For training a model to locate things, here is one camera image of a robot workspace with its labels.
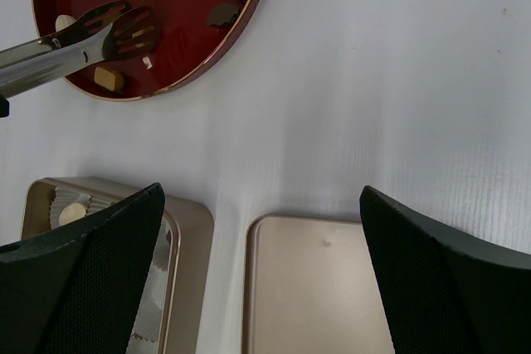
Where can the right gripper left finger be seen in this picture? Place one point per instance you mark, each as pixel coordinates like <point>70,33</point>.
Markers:
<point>77,288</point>

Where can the metal serving tongs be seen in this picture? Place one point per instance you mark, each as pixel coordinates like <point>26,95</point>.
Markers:
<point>114,31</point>

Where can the gold tin box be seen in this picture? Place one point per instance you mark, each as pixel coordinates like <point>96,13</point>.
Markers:
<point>169,316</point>

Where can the gold tin lid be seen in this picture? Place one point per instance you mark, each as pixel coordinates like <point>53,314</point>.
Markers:
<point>309,287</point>

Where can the white oval chocolate on tray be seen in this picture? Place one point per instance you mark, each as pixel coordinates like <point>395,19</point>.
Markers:
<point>63,21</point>

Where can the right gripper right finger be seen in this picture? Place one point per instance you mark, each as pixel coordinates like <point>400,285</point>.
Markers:
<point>443,290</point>

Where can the red round tray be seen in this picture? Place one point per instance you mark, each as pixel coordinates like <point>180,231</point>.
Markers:
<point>188,46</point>

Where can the dark hexagon chocolate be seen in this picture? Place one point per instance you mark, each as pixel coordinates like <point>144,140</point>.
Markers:
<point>223,15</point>

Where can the tan block chocolate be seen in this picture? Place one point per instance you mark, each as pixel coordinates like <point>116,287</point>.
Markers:
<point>111,80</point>

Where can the white oval chocolate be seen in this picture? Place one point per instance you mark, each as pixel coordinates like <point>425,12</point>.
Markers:
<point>72,212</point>
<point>63,21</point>

